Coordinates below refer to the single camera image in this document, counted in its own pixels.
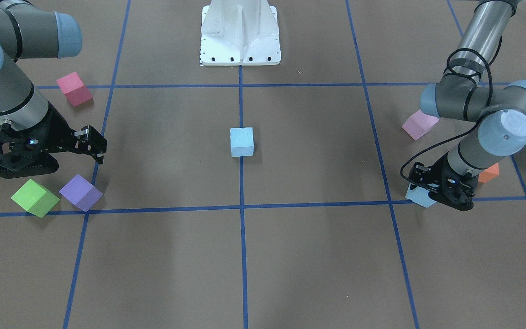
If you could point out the far purple foam block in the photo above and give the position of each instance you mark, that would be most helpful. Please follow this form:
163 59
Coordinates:
81 193

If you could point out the blue foam block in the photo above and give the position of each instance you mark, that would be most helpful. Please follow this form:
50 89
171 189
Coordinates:
420 196
241 142

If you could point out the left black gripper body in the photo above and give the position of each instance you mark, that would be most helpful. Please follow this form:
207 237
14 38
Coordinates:
437 171

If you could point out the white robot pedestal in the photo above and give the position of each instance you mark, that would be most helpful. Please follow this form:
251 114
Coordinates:
239 32

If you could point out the near orange foam block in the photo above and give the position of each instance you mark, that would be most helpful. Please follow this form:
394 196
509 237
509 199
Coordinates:
489 174

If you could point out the green foam block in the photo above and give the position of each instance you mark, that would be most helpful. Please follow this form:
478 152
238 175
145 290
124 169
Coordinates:
35 198

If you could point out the far pink foam block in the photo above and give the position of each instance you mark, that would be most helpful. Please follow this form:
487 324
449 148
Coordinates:
74 89

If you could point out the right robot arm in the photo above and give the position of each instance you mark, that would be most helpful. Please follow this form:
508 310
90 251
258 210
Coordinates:
27 32

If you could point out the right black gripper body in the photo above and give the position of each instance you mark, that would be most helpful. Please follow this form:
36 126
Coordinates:
56 124

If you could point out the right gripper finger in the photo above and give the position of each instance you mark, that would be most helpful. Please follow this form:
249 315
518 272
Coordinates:
98 156
90 140

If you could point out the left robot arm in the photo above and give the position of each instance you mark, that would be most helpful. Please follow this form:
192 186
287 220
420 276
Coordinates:
465 92

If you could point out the light pink foam block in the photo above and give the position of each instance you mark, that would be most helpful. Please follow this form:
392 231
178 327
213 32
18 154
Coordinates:
418 124

